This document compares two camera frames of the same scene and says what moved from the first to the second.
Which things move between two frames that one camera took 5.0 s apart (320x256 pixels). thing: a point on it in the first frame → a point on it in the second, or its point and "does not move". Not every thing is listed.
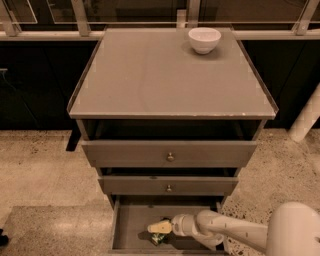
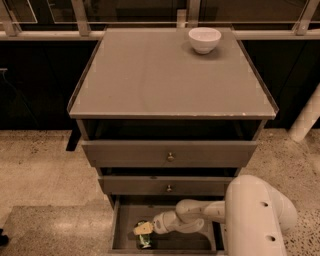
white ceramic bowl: (204, 39) does not move
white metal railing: (84, 32) does not move
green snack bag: (157, 238) → (144, 241)
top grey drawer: (170, 153) does not move
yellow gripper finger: (163, 227) → (143, 228)
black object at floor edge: (4, 240) does not move
